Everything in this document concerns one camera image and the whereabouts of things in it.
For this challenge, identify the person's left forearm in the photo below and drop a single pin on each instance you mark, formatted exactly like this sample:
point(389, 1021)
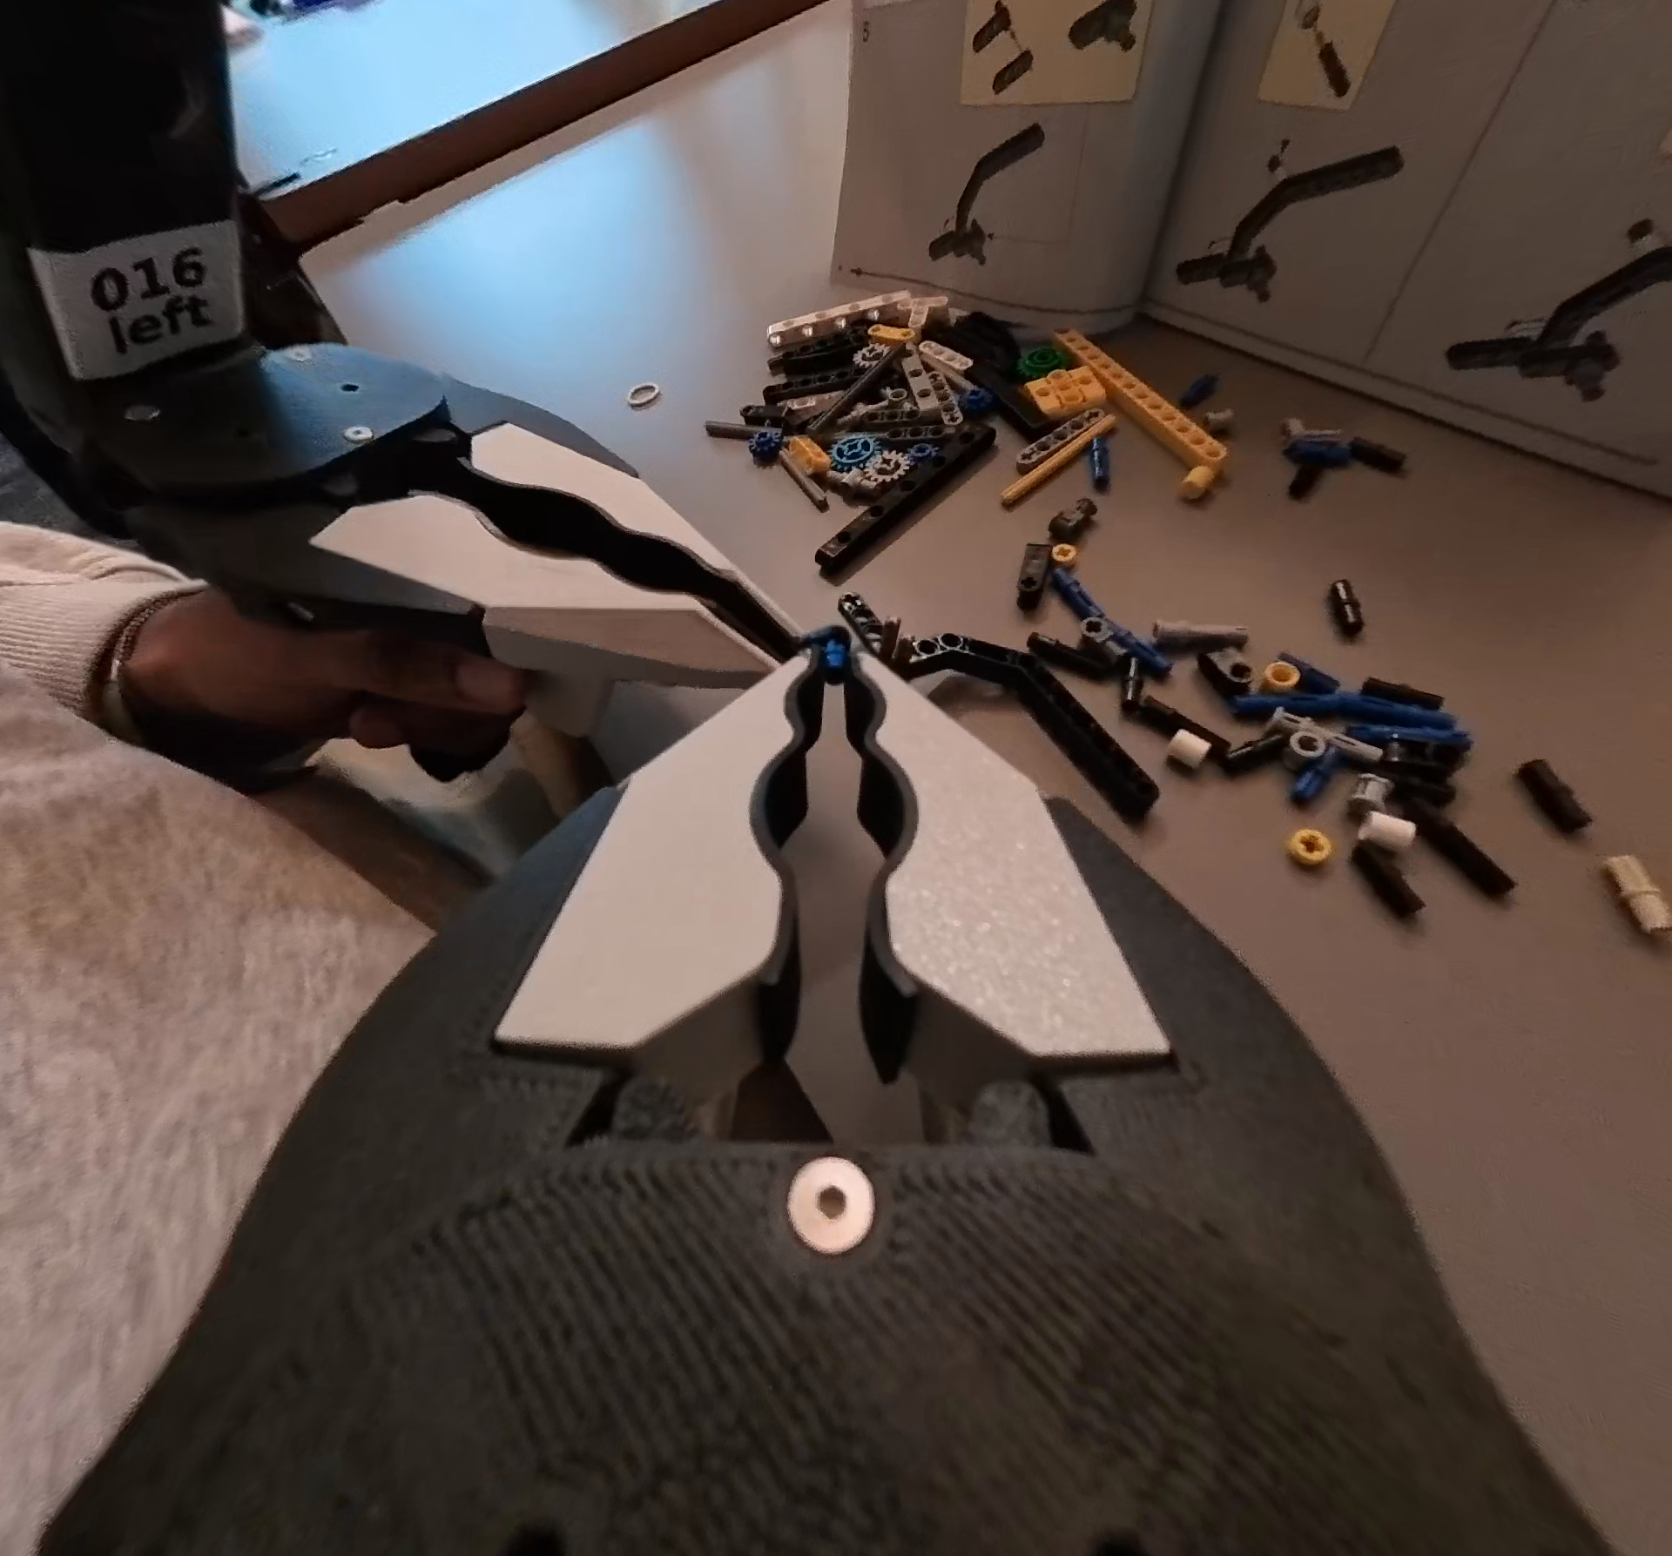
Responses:
point(64, 596)

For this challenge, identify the short black lego liftarm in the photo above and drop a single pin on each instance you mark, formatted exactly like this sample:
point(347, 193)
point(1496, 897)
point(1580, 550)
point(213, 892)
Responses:
point(1032, 576)

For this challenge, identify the person's grey fleece lap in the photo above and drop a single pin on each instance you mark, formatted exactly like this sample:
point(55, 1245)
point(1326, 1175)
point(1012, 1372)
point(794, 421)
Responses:
point(156, 1060)

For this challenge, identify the green lego gear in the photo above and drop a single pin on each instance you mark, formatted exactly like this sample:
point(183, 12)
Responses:
point(1041, 360)

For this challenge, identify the lego instruction booklet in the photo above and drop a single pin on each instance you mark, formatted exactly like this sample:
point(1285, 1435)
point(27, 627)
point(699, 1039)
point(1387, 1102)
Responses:
point(1306, 146)

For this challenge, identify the pile of small lego pins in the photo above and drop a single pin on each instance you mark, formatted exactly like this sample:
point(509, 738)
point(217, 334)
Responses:
point(1331, 707)

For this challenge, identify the dark grey lego pin connector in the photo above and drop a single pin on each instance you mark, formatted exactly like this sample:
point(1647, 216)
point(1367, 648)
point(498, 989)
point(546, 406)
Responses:
point(1071, 521)

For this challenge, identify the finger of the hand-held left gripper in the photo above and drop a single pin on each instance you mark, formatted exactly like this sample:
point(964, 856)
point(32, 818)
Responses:
point(575, 623)
point(588, 485)

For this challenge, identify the tan lego pin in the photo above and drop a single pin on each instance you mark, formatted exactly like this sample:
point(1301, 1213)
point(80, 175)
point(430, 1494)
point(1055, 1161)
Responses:
point(1639, 894)

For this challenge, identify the yellow lego connector tube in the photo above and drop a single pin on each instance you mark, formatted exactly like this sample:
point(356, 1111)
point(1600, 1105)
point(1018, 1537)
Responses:
point(1199, 483)

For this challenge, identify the long blue lego pin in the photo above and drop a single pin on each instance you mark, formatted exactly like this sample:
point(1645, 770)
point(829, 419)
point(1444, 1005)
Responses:
point(1199, 392)
point(1100, 460)

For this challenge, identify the black bent lego beam assembly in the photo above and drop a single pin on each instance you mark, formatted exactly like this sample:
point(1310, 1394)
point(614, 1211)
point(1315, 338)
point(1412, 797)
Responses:
point(1044, 722)

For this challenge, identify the grey lego axle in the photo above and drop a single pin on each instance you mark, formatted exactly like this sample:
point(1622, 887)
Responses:
point(806, 485)

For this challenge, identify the thin grey lego liftarm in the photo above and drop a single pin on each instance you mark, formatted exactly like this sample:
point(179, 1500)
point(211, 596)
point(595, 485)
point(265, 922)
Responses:
point(1061, 438)

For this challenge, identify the long yellow lego beam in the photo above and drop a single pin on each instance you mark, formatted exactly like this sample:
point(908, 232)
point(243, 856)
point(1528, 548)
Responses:
point(1148, 404)

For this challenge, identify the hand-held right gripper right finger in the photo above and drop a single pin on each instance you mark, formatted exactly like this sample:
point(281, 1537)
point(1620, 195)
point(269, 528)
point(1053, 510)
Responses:
point(1032, 917)

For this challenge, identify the large blue lego gear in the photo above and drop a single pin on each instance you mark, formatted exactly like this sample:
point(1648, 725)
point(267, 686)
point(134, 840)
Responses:
point(855, 453)

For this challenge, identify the grey table with wooden edge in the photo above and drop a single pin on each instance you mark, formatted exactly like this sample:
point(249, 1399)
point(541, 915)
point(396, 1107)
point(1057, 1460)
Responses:
point(521, 55)

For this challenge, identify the grey blue black connector assembly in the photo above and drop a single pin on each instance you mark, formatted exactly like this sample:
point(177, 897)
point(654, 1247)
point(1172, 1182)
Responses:
point(1319, 449)

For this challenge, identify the yellow lego connector block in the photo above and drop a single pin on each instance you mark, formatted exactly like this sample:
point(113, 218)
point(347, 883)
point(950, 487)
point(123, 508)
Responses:
point(1064, 392)

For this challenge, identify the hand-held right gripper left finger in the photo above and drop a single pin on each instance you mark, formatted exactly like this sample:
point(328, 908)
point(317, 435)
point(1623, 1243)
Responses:
point(627, 917)

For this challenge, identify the person's left hand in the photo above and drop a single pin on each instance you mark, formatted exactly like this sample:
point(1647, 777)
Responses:
point(299, 682)

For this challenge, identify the black lego pin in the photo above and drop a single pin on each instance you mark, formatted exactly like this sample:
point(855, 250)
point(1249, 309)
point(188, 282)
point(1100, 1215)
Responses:
point(1346, 611)
point(1553, 795)

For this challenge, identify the grey lego gear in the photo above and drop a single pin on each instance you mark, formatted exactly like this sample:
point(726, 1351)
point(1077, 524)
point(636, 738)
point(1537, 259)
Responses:
point(892, 471)

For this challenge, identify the thin yellow lego axle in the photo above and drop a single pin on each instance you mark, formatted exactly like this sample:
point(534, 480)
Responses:
point(1057, 462)

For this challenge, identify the long black lego beam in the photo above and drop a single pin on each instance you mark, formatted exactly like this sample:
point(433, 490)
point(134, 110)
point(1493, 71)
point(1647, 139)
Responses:
point(901, 501)

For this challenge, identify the heap of grey lego beams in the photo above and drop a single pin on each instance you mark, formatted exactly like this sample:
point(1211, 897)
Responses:
point(941, 376)

